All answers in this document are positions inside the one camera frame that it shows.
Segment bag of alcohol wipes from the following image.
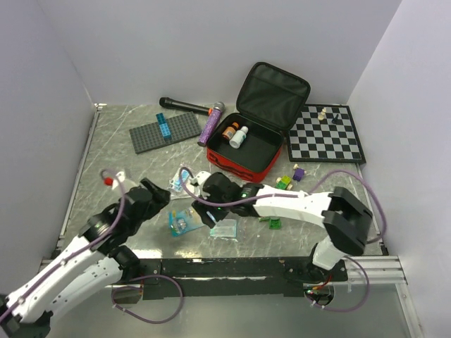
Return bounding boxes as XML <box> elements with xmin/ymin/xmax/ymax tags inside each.
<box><xmin>168</xmin><ymin>164</ymin><xmax>200</xmax><ymax>201</ymax></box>

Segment blue cotton swab pouch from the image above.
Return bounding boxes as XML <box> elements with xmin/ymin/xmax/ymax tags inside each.
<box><xmin>168</xmin><ymin>207</ymin><xmax>205</xmax><ymax>237</ymax></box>

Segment white plastic medicine bottle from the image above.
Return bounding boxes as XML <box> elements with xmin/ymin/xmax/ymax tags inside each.
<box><xmin>229</xmin><ymin>126</ymin><xmax>249</xmax><ymax>149</ymax></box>

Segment brown bottle orange cap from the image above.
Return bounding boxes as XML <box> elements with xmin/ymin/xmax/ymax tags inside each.
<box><xmin>222</xmin><ymin>123</ymin><xmax>240</xmax><ymax>141</ymax></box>

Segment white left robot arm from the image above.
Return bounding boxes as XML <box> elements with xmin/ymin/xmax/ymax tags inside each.
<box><xmin>1</xmin><ymin>177</ymin><xmax>171</xmax><ymax>337</ymax></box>

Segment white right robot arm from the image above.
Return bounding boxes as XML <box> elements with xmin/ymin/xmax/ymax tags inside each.
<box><xmin>186</xmin><ymin>172</ymin><xmax>373</xmax><ymax>281</ymax></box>

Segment red medicine kit case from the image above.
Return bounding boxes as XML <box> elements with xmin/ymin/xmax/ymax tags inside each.
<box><xmin>206</xmin><ymin>62</ymin><xmax>311</xmax><ymax>183</ymax></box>

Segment grey brick baseplate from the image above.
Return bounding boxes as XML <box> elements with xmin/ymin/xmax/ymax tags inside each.
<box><xmin>129</xmin><ymin>113</ymin><xmax>202</xmax><ymax>154</ymax></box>

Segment green curved toy brick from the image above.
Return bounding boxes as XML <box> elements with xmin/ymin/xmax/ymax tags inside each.
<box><xmin>268</xmin><ymin>218</ymin><xmax>282</xmax><ymax>230</ymax></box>

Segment toy brick car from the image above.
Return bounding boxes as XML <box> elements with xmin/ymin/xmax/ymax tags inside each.
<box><xmin>276</xmin><ymin>175</ymin><xmax>292</xmax><ymax>191</ymax></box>

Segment purple glitter toy microphone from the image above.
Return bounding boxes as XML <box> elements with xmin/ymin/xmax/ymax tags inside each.
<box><xmin>197</xmin><ymin>101</ymin><xmax>225</xmax><ymax>147</ymax></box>

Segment blue toy bricks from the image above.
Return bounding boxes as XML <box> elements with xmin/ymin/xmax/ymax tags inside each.
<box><xmin>156</xmin><ymin>113</ymin><xmax>172</xmax><ymax>140</ymax></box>

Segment purple toy block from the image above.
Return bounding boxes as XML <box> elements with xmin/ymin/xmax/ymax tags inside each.
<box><xmin>292</xmin><ymin>164</ymin><xmax>307</xmax><ymax>182</ymax></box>

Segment black microphone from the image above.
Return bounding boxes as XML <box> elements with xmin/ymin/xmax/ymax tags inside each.
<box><xmin>159</xmin><ymin>96</ymin><xmax>210</xmax><ymax>115</ymax></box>

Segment black white chessboard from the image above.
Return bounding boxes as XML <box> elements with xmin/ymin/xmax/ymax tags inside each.
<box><xmin>288</xmin><ymin>104</ymin><xmax>366</xmax><ymax>165</ymax></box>

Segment white chess piece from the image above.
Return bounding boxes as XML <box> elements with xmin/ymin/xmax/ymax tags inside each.
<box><xmin>318</xmin><ymin>107</ymin><xmax>327</xmax><ymax>121</ymax></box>

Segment black chess piece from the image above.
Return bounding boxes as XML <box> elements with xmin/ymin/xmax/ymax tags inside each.
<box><xmin>332</xmin><ymin>114</ymin><xmax>340</xmax><ymax>124</ymax></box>

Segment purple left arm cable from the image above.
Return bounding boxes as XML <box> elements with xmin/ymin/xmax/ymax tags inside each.
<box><xmin>0</xmin><ymin>168</ymin><xmax>184</xmax><ymax>323</ymax></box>

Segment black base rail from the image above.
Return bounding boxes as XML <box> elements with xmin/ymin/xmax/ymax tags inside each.
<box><xmin>97</xmin><ymin>256</ymin><xmax>350</xmax><ymax>300</ymax></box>

